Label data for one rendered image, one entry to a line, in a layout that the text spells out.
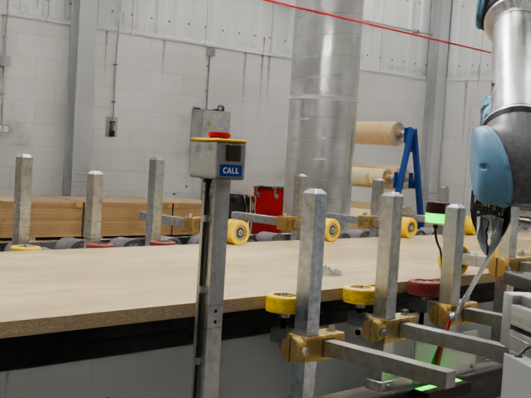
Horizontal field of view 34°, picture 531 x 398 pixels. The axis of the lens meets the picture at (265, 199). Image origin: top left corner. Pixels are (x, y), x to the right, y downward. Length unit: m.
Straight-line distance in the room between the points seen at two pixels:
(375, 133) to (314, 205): 7.60
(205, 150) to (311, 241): 0.32
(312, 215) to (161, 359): 0.41
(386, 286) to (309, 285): 0.25
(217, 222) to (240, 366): 0.49
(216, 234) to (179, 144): 8.69
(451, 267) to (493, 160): 0.85
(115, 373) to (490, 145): 0.84
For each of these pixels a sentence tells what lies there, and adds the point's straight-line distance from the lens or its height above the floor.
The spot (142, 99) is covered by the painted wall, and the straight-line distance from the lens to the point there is 9.93.
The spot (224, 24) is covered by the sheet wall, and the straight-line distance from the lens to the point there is 10.68.
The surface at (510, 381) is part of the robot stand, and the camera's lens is 1.24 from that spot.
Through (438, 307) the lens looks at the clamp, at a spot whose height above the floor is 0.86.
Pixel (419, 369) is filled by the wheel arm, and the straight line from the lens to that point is 1.63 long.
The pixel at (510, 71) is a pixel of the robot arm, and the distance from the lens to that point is 1.46.
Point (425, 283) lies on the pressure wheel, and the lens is 2.20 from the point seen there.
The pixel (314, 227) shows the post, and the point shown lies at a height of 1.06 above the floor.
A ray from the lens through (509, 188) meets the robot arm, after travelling 1.31.
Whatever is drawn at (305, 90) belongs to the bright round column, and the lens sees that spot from 6.02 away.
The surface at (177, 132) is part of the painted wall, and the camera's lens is 10.19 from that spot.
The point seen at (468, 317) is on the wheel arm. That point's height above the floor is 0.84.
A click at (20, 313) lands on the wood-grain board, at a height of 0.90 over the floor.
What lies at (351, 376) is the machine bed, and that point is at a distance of 2.23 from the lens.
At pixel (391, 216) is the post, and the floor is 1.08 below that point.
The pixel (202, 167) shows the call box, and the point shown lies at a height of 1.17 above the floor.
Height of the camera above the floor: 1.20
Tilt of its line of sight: 3 degrees down
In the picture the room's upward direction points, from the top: 3 degrees clockwise
